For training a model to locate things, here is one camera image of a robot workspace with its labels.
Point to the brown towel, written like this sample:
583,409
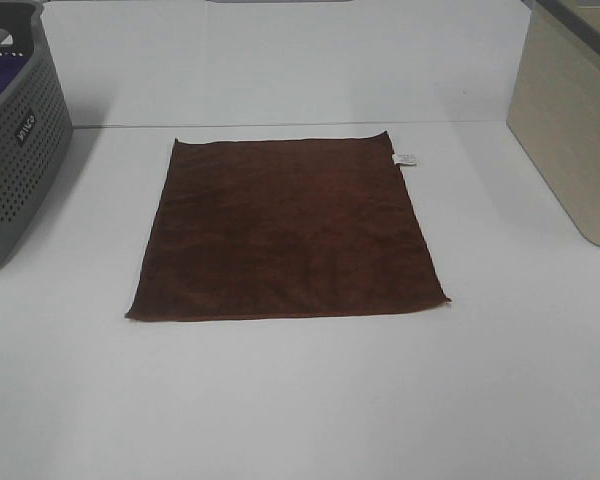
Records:
284,229

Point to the beige plastic bin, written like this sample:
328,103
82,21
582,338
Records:
555,106

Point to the grey perforated basket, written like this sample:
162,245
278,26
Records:
35,125

